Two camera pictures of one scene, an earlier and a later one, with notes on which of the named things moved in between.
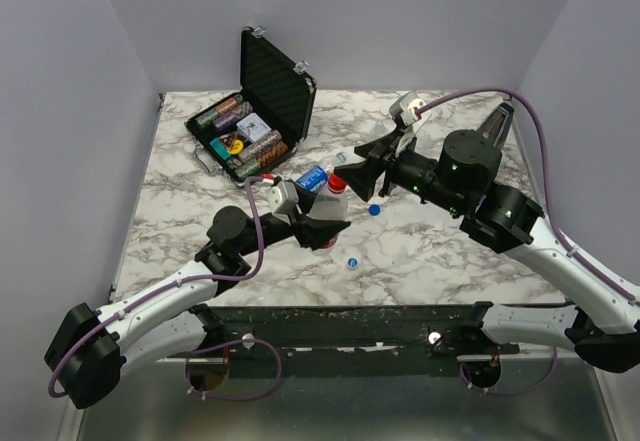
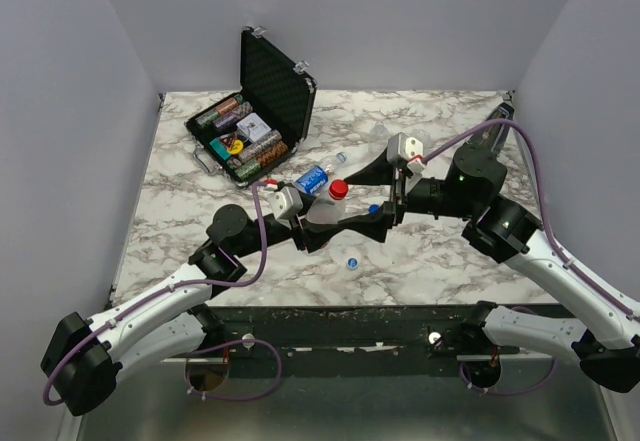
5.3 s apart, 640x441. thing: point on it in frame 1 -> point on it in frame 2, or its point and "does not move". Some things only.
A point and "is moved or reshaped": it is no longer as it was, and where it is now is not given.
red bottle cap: [336, 184] is moved or reshaped
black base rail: [359, 332] does not move
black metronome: [495, 129] does not move
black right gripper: [386, 172] -> [395, 197]
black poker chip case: [263, 123] does not move
